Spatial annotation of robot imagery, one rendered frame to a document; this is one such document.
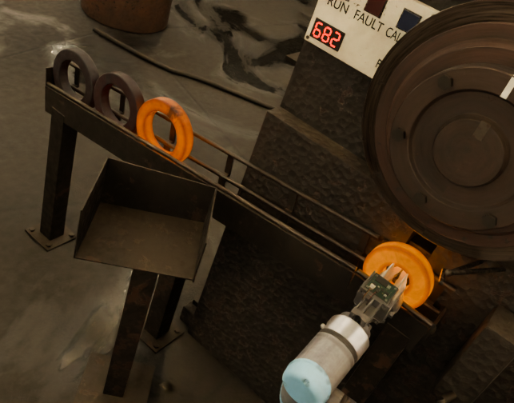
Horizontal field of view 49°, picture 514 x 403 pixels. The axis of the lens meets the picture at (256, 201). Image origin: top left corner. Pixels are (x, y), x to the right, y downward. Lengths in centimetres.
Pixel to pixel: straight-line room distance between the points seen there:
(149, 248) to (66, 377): 62
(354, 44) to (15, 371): 127
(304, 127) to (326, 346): 55
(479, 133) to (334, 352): 46
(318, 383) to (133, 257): 50
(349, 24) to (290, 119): 27
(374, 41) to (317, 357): 66
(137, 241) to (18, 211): 100
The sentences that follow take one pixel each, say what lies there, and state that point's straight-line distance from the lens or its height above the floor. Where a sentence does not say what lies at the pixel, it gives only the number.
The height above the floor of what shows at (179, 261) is 61.
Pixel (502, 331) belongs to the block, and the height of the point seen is 80.
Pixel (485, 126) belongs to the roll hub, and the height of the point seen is 117.
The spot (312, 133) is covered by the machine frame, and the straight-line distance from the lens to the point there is 136.
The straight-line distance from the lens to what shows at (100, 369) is 179.
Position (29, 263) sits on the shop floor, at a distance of 206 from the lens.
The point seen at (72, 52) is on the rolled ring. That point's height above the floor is 72.
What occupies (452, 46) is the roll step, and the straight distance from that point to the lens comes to 103.
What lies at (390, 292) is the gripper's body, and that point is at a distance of 116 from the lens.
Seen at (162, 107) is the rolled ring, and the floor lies 75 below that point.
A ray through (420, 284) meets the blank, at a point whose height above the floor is 76.
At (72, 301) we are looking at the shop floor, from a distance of 195.
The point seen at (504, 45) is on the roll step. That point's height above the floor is 128.
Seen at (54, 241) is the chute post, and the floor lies 1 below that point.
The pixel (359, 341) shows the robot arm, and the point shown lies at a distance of 110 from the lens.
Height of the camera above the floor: 148
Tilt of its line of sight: 35 degrees down
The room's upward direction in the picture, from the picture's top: 21 degrees clockwise
